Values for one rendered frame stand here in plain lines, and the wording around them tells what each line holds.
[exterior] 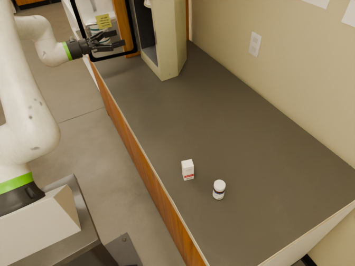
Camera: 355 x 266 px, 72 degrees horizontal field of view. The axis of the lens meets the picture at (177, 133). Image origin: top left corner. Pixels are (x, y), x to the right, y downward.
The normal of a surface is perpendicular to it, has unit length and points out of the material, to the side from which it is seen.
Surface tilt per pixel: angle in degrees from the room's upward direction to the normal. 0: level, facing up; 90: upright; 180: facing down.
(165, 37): 90
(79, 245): 0
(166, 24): 90
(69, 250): 0
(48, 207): 90
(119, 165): 0
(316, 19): 90
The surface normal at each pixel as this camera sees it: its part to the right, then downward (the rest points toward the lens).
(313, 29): -0.88, 0.37
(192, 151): -0.05, -0.69
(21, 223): 0.46, 0.63
